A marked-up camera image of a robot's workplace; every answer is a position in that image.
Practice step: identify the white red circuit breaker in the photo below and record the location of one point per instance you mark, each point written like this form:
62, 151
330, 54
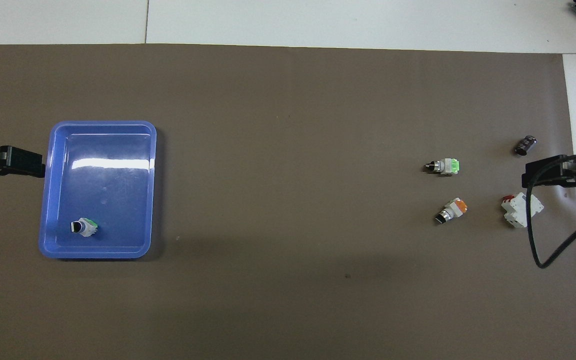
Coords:
518, 212

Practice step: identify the small black cylindrical component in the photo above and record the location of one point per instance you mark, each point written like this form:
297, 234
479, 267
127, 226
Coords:
525, 145

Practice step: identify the light green base switch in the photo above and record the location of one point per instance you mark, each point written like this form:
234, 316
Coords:
445, 166

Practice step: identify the blue plastic tray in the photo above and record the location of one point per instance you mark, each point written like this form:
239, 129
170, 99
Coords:
113, 200

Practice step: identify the brown table mat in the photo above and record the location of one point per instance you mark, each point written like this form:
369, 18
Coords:
288, 200

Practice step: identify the orange base switch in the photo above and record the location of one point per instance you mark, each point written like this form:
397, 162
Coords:
453, 209

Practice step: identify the dark green base switch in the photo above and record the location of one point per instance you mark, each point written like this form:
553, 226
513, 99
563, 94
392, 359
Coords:
85, 228

